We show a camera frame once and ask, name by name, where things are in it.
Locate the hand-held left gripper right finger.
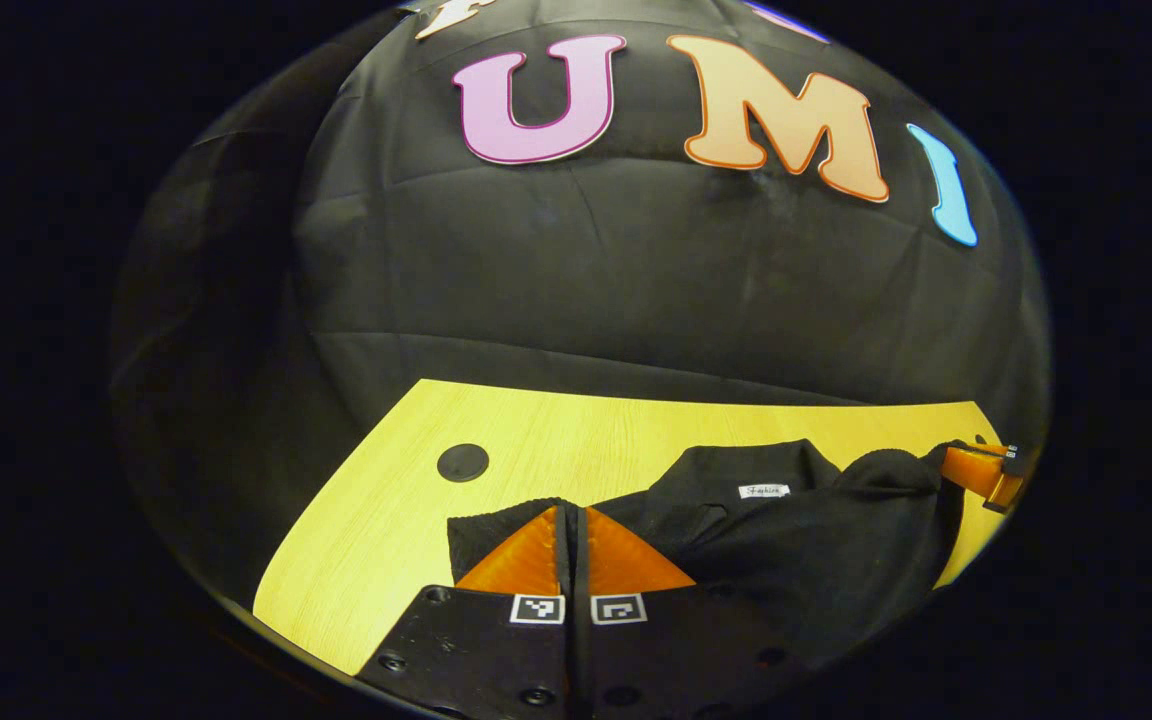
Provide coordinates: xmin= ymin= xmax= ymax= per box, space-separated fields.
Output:
xmin=574 ymin=505 xmax=837 ymax=720

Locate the black backdrop cloth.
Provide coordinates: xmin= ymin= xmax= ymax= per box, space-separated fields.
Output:
xmin=111 ymin=0 xmax=1052 ymax=601

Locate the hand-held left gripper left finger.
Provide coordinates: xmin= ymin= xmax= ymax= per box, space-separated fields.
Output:
xmin=354 ymin=503 xmax=577 ymax=720

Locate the black button shirt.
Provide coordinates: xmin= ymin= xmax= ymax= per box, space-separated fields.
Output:
xmin=446 ymin=438 xmax=967 ymax=673

